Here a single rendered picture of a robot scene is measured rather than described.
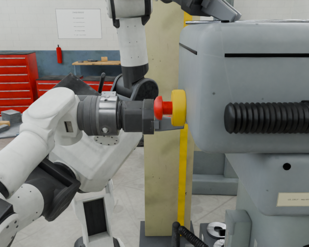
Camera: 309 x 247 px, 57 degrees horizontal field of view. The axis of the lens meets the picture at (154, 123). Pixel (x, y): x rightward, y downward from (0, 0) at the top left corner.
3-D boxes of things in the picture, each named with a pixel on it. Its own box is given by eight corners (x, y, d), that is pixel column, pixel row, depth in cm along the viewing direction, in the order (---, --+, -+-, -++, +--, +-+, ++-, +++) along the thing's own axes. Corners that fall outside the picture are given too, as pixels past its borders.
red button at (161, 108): (153, 123, 45) (153, 99, 44) (153, 115, 49) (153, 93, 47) (174, 123, 45) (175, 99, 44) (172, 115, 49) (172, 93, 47)
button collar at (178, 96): (172, 131, 44) (173, 94, 42) (170, 119, 50) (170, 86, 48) (185, 131, 44) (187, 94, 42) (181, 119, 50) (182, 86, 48)
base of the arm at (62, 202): (0, 199, 74) (3, 174, 67) (35, 169, 84) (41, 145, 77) (45, 232, 73) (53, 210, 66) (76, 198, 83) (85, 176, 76)
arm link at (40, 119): (80, 89, 60) (39, 126, 50) (86, 122, 66) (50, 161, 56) (54, 83, 62) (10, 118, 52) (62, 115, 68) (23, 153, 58)
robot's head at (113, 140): (91, 146, 76) (94, 132, 68) (96, 113, 81) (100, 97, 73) (115, 150, 77) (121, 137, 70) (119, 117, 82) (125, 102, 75)
